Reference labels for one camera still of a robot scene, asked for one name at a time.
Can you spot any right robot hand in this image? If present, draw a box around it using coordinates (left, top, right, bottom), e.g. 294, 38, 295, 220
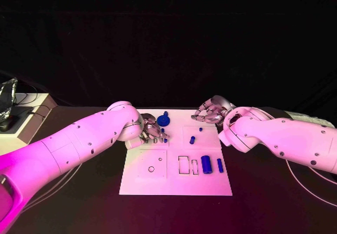
190, 95, 237, 127

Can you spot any thick blue cylinder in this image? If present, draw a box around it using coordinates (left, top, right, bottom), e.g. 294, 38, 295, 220
200, 155, 213, 175

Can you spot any blue gear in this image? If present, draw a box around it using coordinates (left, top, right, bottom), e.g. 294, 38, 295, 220
157, 111, 170, 127

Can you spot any white cable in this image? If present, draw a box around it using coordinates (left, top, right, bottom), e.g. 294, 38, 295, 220
21, 164, 83, 214
27, 163, 79, 203
285, 158, 337, 208
307, 166, 337, 181

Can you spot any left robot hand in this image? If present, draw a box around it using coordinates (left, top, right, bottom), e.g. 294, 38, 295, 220
140, 113, 170, 144

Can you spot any white ribbed strip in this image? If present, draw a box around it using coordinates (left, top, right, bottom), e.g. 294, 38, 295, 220
282, 110, 335, 129

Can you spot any white task board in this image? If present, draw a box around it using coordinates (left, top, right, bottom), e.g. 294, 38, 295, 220
118, 109, 233, 196

